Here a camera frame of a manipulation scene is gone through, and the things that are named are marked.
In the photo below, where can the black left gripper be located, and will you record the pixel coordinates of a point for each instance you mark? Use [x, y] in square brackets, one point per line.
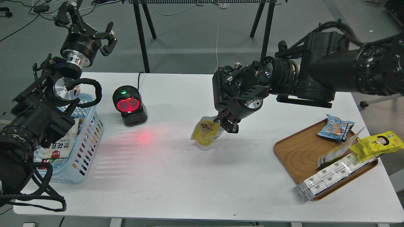
[77, 44]

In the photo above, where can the brown wooden tray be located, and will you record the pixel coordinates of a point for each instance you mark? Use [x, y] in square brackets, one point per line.
[299, 152]

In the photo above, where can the yellow cartoon snack packet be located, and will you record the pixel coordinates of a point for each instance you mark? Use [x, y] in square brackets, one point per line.
[376, 145]

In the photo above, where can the white snack bag in basket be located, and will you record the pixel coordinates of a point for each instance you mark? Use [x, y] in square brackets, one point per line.
[61, 148]

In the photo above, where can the black barcode scanner red window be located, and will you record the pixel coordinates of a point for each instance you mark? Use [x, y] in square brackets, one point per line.
[127, 100]

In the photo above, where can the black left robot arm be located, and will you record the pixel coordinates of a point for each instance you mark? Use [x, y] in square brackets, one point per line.
[43, 110]

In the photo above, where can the red snack packet in basket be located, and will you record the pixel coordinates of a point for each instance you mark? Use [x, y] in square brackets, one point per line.
[50, 161]

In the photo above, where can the blue cookie snack packet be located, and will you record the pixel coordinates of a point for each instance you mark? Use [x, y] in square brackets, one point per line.
[336, 128]

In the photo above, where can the yellow white nut snack pouch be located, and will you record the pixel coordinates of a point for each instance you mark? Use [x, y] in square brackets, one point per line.
[206, 130]

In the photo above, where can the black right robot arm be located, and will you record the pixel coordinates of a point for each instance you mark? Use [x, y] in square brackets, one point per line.
[327, 60]

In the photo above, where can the light blue plastic basket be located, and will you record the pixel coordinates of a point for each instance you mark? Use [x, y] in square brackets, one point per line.
[76, 166]

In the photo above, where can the black trestle table stand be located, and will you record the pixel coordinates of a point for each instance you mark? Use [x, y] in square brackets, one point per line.
[198, 38]

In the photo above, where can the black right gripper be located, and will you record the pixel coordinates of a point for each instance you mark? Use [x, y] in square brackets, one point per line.
[234, 110]

